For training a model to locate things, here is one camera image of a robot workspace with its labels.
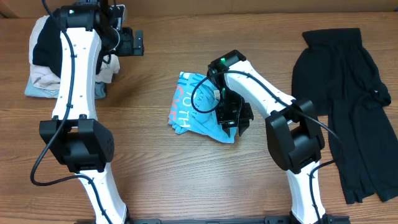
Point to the black unfolded garment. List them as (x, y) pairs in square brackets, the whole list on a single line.
[(341, 79)]

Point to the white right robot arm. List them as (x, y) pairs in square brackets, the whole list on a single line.
[(294, 138)]

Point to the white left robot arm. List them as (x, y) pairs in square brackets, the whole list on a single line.
[(90, 33)]

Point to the black folded garment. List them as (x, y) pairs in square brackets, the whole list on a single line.
[(47, 52)]

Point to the beige folded garment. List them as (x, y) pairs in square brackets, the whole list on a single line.
[(42, 77)]

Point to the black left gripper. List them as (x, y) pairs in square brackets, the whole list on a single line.
[(137, 42)]

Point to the light blue t-shirt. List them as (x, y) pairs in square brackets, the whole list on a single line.
[(188, 111)]

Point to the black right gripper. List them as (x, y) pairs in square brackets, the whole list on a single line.
[(233, 116)]

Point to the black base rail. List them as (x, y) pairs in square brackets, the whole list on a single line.
[(266, 220)]

